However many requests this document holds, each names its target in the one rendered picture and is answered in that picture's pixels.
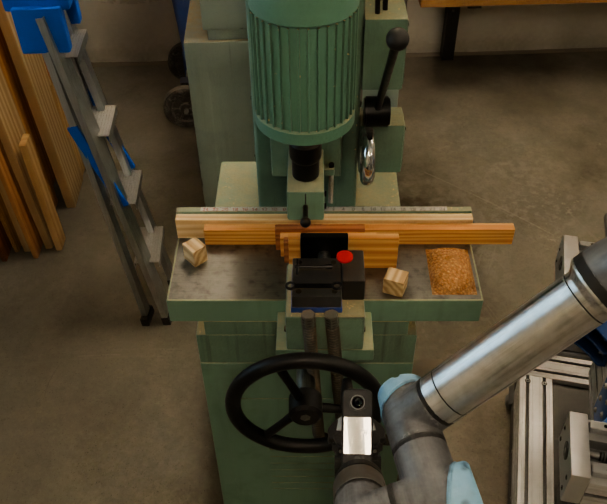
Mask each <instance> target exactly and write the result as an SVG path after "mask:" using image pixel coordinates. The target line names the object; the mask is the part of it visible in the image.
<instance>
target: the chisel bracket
mask: <svg viewBox="0 0 607 504"><path fill-rule="evenodd" d="M324 196H325V197H326V191H324V150H323V149H322V154H321V158H320V160H319V176H318V177H317V178H316V179H315V180H313V181H309V182H302V181H298V180H296V179H295V178H294V177H293V175H292V160H291V159H290V155H289V150H288V170H287V218H288V220H301V219H302V218H303V205H308V218H309V219H310V220H323V219H324V209H326V203H324Z"/></svg>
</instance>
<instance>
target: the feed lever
mask: <svg viewBox="0 0 607 504"><path fill-rule="evenodd" d="M386 43H387V46H388V47H389V48H390V51H389V55H388V59H387V62H386V66H385V70H384V73H383V77H382V81H381V84H380V88H379V92H378V95H377V96H366V97H365V98H364V103H363V123H364V125H365V127H388V125H390V118H391V101H390V98H389V97H388V96H385V95H386V92H387V89H388V85H389V82H390V79H391V75H392V72H393V69H394V66H395V62H396V59H397V56H398V53H399V51H402V50H404V49H405V48H406V47H407V46H408V44H409V34H408V32H407V31H406V30H405V29H404V28H401V27H394V28H392V29H391V30H390V31H389V32H388V33H387V35H386Z"/></svg>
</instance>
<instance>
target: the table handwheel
mask: <svg viewBox="0 0 607 504"><path fill-rule="evenodd" d="M292 369H296V383H295V382H294V381H293V379H292V378H291V376H290V375H289V373H288V371H287V370H292ZM307 369H317V370H324V371H329V372H333V373H337V374H340V375H343V376H345V377H347V378H350V379H351V380H353V381H355V382H356V383H358V384H359V385H360V386H361V387H363V388H364V389H368V390H370V391H371V392H372V394H373V419H375V420H376V421H377V422H378V423H381V421H382V420H381V416H380V407H379V402H378V391H379V389H380V387H381V384H380V383H379V381H378V380H377V379H376V378H375V377H374V376H373V375H372V374H371V373H370V372H369V371H367V370H366V369H365V368H363V367H362V366H360V365H358V364H356V363H354V362H352V361H350V360H347V359H344V358H341V357H338V356H334V355H329V354H323V353H313V352H296V353H287V354H281V355H276V356H272V357H269V358H266V359H263V360H260V361H258V362H256V363H254V364H252V365H250V366H249V367H247V368H246V369H244V370H243V371H242V372H240V373H239V374H238V375H237V376H236V377H235V378H234V380H233V381H232V382H231V384H230V386H229V388H228V390H227V393H226V397H225V408H226V412H227V415H228V418H229V420H230V421H231V423H232V424H233V426H234V427H235V428H236V429H237V430H238V431H239V432H240V433H241V434H242V435H244V436H245V437H247V438H248V439H250V440H252V441H253V442H255V443H258V444H260V445H262V446H265V447H268V448H271V449H274V450H278V451H283V452H290V453H304V454H309V453H323V452H329V451H332V445H329V444H328V437H322V438H311V439H301V438H291V437H285V436H280V435H277V434H276V433H277V432H279V431H280V430H281V429H283V428H284V427H285V426H287V425H288V424H290V423H291V422H295V423H297V424H299V425H312V424H315V423H316V422H318V421H319V420H320V419H321V418H322V413H337V414H342V407H341V405H339V404H330V403H322V395H321V393H320V392H319V391H317V390H316V384H315V378H314V377H313V376H312V375H310V374H308V372H307ZM276 372H277V374H278V375H279V377H280V378H281V379H282V381H283V382H284V383H285V385H286V386H287V388H288V389H289V391H290V395H289V413H288V414H287V415H285V416H284V417H283V418H282V419H280V420H279V421H278V422H276V423H275V424H274V425H272V426H271V427H269V428H268V429H267V430H263V429H261V428H260V427H258V426H256V425H255V424H253V423H252V422H251V421H250V420H249V419H248V418H247V417H246V416H245V415H244V413H243V411H242V409H241V398H242V395H243V393H244V392H245V390H246V389H247V388H248V387H249V386H250V385H251V384H253V383H254V382H255V381H257V380H259V379H261V378H263V377H265V376H267V375H270V374H273V373H276Z"/></svg>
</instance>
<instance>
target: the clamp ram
mask: <svg viewBox="0 0 607 504"><path fill-rule="evenodd" d="M300 245H301V258H336V255H337V253H338V252H339V251H342V250H348V233H301V234H300Z"/></svg>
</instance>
